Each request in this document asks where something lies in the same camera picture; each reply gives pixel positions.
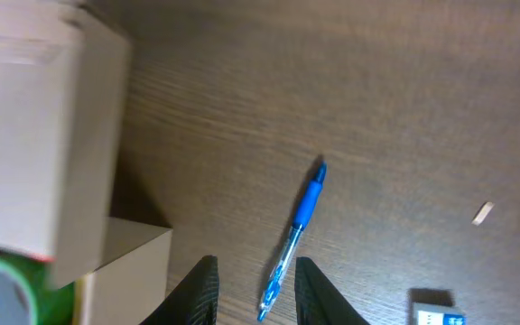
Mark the small paper scrap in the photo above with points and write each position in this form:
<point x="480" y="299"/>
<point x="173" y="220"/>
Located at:
<point x="482" y="213"/>

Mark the green tape roll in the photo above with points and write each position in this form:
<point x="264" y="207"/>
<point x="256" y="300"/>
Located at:
<point x="27" y="297"/>

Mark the white blue eraser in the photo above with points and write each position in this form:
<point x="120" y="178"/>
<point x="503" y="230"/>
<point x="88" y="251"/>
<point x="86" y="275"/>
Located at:
<point x="431" y="314"/>

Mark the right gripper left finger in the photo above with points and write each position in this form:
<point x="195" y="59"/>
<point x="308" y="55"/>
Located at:
<point x="194" y="301"/>

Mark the brown cardboard box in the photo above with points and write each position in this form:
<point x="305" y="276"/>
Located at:
<point x="63" y="73"/>

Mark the blue pen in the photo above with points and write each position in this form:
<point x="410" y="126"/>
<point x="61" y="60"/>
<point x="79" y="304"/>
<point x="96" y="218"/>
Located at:
<point x="300" y="220"/>

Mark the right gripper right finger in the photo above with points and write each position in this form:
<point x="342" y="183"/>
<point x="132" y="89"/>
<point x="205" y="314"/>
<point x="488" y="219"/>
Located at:
<point x="318" y="301"/>

